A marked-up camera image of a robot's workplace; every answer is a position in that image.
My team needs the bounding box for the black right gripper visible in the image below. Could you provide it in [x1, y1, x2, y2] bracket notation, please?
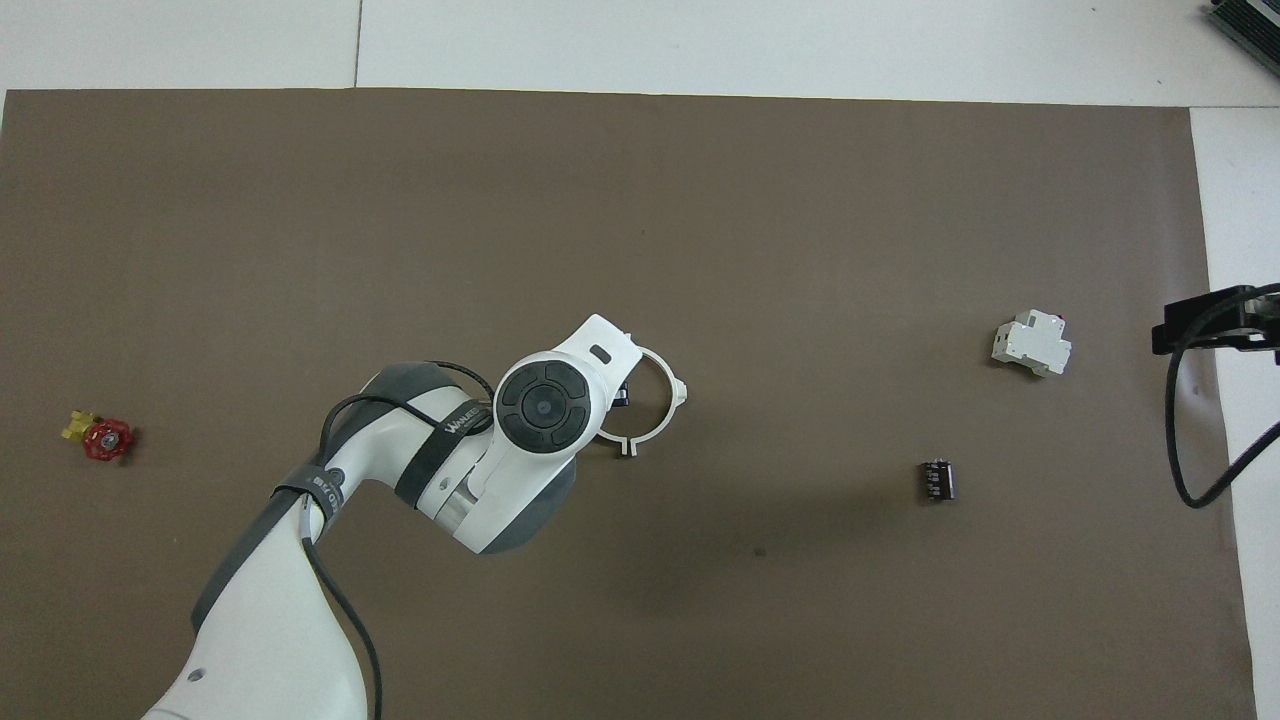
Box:
[1152, 285, 1280, 356]

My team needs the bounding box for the white circuit breaker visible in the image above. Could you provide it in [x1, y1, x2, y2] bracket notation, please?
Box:
[990, 310, 1073, 379]

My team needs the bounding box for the brown table mat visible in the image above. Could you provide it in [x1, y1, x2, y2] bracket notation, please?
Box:
[0, 88, 1259, 720]

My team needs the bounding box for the grey ribbed device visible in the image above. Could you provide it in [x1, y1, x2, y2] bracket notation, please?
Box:
[1205, 0, 1280, 51]

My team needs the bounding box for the red handwheel yellow valve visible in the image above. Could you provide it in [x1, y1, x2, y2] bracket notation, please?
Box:
[62, 408, 134, 463]

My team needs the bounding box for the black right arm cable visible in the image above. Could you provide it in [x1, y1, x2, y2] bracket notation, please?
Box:
[1165, 283, 1280, 509]

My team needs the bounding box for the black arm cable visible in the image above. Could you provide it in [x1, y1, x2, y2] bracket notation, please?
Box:
[298, 360, 501, 720]
[1165, 283, 1280, 509]

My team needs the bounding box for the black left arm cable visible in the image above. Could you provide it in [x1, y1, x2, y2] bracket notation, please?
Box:
[298, 360, 501, 720]

